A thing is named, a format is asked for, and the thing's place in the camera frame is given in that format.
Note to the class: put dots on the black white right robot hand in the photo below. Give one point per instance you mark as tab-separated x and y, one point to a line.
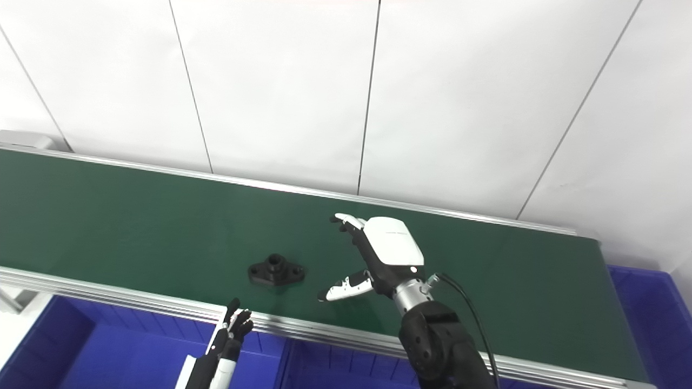
392	246

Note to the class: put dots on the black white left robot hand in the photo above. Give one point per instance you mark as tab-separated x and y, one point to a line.
216	367

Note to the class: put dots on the black flanged metal part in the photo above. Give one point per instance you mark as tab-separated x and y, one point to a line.
273	272

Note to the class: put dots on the blue plastic bin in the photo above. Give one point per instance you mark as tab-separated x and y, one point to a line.
346	373
659	335
119	356

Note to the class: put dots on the green conveyor belt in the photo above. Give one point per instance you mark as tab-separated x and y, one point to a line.
135	303
135	221

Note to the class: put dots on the grey conveyor end housing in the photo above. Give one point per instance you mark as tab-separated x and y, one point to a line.
24	139

